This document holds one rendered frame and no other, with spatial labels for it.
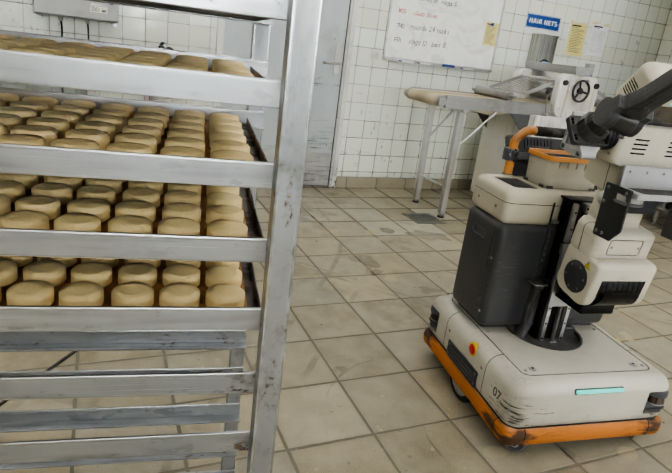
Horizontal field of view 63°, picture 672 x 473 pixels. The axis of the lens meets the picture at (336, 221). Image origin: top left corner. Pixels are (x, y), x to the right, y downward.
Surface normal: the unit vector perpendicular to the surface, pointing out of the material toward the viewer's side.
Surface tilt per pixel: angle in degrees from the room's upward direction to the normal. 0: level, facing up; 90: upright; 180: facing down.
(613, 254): 98
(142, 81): 90
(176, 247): 90
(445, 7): 90
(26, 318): 90
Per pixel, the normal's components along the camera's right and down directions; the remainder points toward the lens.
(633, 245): 0.22, 0.46
